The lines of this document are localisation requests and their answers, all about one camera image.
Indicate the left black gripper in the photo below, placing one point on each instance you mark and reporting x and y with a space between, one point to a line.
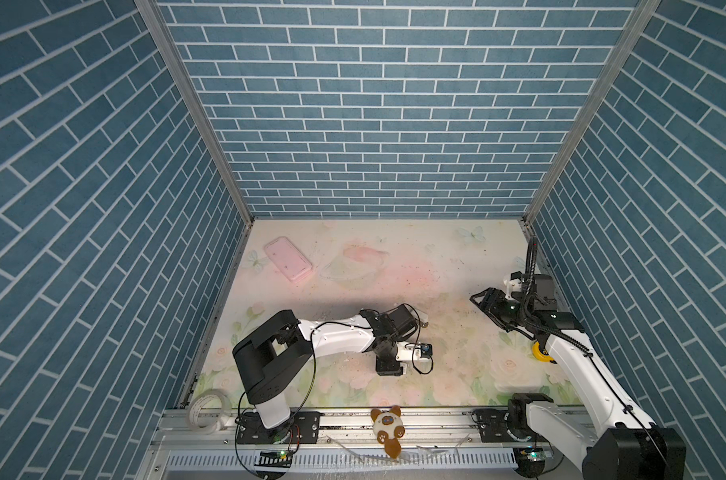
388 369

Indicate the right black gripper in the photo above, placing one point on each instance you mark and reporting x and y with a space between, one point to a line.
491 303

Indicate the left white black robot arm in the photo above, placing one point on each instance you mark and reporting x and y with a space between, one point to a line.
271 356

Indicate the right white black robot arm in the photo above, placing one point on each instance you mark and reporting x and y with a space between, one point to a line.
623 442

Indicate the yellow tape roll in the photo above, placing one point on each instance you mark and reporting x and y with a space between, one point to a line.
541 354

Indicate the clear plastic lid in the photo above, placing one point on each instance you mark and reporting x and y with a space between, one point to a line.
356 267

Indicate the panda plush toy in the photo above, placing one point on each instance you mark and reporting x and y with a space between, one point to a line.
389 429

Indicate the pink rectangular case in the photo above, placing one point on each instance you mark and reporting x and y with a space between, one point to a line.
288 259

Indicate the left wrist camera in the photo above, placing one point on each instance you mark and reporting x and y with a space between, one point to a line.
414 352

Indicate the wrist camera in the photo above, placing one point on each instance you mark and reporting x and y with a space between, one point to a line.
515 286
414 352

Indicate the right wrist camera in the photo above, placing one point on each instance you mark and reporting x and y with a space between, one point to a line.
515 286

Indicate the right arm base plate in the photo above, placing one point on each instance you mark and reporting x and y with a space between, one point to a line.
496 425

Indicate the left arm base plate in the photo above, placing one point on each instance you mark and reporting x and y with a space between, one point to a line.
299 430

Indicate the aluminium front rail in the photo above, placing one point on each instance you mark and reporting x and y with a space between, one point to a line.
425 426

